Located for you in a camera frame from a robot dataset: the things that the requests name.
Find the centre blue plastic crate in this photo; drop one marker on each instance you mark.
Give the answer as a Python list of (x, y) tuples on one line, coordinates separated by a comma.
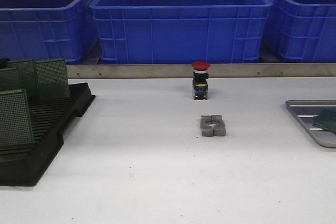
[(180, 31)]

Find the blue plastic crate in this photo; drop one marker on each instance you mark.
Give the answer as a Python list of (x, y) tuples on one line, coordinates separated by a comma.
[(301, 30), (180, 31), (47, 29)]

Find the black slotted board rack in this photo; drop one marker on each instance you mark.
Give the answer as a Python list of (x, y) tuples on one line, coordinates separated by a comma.
[(24, 165)]

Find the left blue plastic crate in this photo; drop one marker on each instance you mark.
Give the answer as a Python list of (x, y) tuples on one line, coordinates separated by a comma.
[(47, 29)]

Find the grey split clamp block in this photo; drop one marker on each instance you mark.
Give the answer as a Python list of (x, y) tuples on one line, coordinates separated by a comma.
[(212, 125)]

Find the steel table edge rail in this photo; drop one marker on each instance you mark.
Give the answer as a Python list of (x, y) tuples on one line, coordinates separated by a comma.
[(235, 70)]

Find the silver metal tray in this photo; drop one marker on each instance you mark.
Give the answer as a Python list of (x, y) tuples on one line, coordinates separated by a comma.
[(304, 111)]

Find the right blue plastic crate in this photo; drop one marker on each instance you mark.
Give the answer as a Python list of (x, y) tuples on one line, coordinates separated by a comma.
[(301, 30)]

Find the red emergency stop button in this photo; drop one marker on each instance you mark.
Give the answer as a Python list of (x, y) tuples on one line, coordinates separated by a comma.
[(200, 76)]

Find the green perforated board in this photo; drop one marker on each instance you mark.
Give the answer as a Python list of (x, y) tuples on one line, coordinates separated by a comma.
[(326, 117), (16, 128)]

